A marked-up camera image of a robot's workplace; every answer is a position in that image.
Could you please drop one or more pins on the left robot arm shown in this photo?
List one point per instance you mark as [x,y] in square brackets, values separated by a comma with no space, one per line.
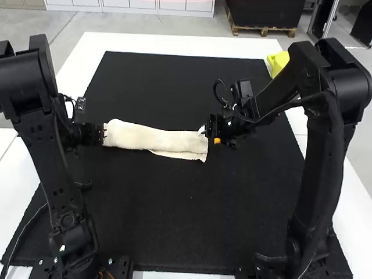
[37,136]

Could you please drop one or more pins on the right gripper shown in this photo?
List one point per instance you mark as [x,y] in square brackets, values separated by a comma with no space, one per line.
[225,128]

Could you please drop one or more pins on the aluminium frame rack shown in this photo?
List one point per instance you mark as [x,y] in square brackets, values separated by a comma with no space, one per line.
[322,17]

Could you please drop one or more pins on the pale towel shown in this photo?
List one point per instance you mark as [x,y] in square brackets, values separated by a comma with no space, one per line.
[157,139]

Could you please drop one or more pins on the black crate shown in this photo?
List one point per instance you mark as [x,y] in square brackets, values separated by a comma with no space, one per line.
[264,11]

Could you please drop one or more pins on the yellow plastic block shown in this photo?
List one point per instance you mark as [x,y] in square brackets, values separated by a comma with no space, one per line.
[277,62]

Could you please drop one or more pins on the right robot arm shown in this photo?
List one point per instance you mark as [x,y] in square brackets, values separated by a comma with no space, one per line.
[343,75]

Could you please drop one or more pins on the black mat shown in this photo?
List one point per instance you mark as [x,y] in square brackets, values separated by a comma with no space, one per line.
[162,209]

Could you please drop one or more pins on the black panel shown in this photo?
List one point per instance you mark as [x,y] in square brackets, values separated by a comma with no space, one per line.
[363,23]

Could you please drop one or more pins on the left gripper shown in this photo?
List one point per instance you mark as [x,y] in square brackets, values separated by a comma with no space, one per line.
[88,134]

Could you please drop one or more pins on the grey cupboard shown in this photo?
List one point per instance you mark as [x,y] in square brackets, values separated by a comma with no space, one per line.
[130,5]

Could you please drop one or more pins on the wooden pallet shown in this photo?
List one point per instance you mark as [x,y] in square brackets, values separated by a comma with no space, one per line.
[261,30]

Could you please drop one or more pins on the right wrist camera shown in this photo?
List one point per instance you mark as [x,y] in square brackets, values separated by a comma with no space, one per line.
[244,88]

